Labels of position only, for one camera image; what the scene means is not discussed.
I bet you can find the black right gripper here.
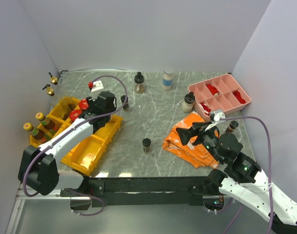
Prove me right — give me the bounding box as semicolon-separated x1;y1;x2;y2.
175;120;224;163

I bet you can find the red-lid sauce jar back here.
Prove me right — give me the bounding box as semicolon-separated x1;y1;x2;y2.
78;99;89;111

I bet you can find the red-lid sauce jar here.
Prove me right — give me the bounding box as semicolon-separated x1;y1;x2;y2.
78;99;89;111
69;109;82;122

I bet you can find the black-cap spice shaker front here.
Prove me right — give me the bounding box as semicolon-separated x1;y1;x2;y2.
142;138;151;153

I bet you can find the black-cap spice shaker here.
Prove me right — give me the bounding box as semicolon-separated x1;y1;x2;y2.
142;138;151;153
120;95;129;111

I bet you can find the tall oil bottle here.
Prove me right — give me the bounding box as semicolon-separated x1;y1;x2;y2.
48;72;65;98
43;84;71;120

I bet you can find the blue-label clear jar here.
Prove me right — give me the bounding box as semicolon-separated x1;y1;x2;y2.
162;68;174;90

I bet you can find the green-label sauce bottle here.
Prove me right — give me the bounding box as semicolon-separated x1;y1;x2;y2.
35;112;59;135
23;122;51;144

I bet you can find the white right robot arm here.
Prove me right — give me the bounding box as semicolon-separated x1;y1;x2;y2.
176;122;297;233

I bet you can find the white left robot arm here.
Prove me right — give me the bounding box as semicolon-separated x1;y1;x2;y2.
18;91;117;196

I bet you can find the black-cap spice shaker back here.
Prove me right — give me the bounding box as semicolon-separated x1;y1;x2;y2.
120;95;129;111

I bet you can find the orange tie-dye cloth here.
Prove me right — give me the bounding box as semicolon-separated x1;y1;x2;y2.
162;111;219;169

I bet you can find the black-lid jar white powder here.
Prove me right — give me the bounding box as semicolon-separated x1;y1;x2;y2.
181;92;195;113

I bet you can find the red sock in tray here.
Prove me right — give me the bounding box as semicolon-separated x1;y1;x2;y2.
200;102;211;116

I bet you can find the black-lid jar brown powder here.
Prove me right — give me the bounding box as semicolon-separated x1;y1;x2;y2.
134;72;145;94

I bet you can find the spice shaker near right edge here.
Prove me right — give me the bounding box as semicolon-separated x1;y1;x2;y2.
225;120;239;134

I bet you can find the red sock middle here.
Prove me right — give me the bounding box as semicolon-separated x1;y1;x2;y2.
206;84;219;97

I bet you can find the pink compartment tray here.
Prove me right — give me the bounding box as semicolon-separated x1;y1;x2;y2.
188;74;251;121

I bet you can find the yellow compartment bin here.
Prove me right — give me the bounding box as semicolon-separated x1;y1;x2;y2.
29;105;123;176

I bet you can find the red sock right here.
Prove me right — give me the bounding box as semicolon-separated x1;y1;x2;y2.
233;91;246;104

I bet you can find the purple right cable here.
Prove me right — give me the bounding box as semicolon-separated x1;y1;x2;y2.
221;116;274;234

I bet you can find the purple cable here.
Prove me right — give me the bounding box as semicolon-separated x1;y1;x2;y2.
22;75;129;216
221;116;274;234

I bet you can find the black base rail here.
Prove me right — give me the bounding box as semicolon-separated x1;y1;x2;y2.
75;176;220;206

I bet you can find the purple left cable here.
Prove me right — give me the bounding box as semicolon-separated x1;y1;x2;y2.
22;75;129;216

